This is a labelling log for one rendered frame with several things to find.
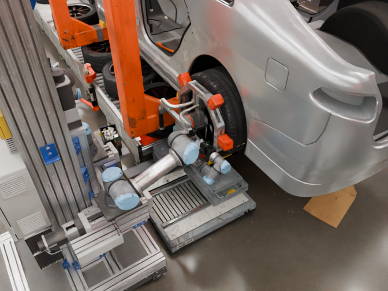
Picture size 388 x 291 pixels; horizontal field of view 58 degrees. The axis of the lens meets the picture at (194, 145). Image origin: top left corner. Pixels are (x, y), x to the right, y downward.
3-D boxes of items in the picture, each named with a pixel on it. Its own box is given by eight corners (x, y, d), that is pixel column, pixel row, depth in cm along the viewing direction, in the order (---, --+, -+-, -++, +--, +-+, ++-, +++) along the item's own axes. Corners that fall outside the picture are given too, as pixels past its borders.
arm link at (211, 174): (202, 177, 237) (213, 165, 236) (212, 187, 230) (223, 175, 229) (197, 174, 231) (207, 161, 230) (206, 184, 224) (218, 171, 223)
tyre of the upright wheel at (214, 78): (228, 152, 303) (271, 138, 242) (205, 163, 294) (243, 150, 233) (198, 82, 304) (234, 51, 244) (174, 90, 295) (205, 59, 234)
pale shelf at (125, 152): (130, 155, 295) (130, 152, 293) (111, 162, 289) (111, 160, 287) (111, 128, 323) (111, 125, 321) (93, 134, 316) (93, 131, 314)
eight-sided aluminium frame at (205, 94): (222, 165, 264) (227, 105, 228) (215, 168, 261) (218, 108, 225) (185, 127, 298) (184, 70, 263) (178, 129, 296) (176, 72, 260)
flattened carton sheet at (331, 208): (360, 190, 321) (361, 188, 319) (335, 229, 290) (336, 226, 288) (329, 175, 335) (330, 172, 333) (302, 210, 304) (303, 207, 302)
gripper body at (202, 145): (208, 139, 242) (219, 148, 234) (206, 149, 246) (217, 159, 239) (199, 142, 238) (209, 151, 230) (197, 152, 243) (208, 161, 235)
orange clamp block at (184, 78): (193, 82, 260) (188, 71, 260) (183, 85, 257) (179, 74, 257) (189, 85, 266) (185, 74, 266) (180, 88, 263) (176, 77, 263)
